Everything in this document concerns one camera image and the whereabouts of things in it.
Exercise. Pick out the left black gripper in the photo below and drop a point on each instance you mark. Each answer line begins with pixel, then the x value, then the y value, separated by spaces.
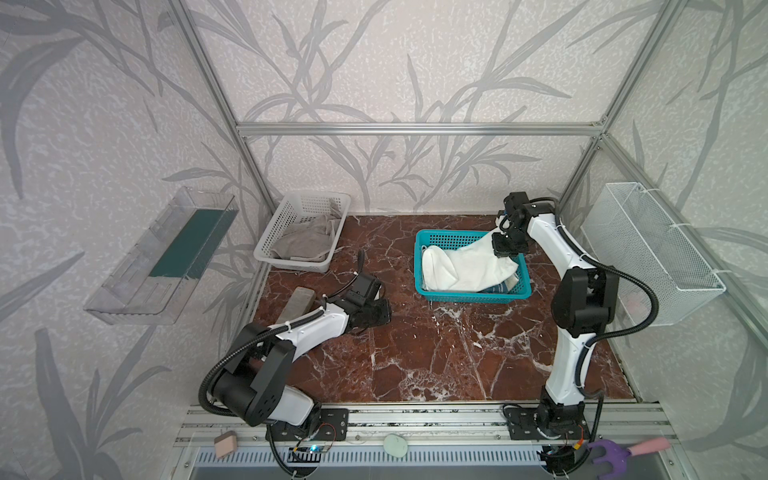
pixel 372 312

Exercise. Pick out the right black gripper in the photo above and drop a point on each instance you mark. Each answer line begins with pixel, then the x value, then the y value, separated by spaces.
pixel 505 244

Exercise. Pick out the white towel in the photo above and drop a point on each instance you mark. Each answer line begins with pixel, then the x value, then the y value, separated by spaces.
pixel 471 268

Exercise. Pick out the blue beige Doraemon towel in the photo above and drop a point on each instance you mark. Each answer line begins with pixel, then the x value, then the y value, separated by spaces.
pixel 507 287

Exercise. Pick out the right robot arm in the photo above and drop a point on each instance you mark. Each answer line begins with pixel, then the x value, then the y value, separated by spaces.
pixel 584 304

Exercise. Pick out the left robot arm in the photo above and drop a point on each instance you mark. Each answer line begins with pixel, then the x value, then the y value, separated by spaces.
pixel 250 382

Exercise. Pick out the teal plastic basket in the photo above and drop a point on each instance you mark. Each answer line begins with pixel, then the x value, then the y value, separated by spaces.
pixel 453 240

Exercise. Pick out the grey flat stone block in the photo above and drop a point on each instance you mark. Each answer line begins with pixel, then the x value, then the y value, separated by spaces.
pixel 301 302

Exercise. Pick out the grey folded towel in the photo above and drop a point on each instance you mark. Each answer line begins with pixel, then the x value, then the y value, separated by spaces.
pixel 309 241

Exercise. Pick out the grey plastic basket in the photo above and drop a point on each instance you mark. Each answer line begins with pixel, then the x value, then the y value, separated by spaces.
pixel 296 207

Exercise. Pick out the pale green round disc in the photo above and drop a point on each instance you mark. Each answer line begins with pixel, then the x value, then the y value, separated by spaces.
pixel 395 446

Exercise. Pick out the beige sponge block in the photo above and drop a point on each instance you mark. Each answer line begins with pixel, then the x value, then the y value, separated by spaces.
pixel 225 444

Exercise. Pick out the purple pink fork tool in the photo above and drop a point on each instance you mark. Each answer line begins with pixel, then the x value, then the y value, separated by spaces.
pixel 616 456

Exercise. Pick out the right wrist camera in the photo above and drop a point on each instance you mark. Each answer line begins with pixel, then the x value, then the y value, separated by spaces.
pixel 514 213

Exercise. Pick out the white wire mesh basket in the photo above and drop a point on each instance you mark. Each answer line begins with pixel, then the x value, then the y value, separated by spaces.
pixel 628 229

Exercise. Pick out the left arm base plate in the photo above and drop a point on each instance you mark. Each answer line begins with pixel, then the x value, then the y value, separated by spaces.
pixel 324 424

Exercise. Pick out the aluminium rail frame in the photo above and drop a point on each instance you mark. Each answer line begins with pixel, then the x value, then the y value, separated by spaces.
pixel 446 440

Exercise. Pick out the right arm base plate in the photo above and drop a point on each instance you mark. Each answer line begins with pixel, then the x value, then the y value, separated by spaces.
pixel 528 423

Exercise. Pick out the clear acrylic wall shelf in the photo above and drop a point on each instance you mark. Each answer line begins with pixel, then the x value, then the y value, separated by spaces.
pixel 153 283

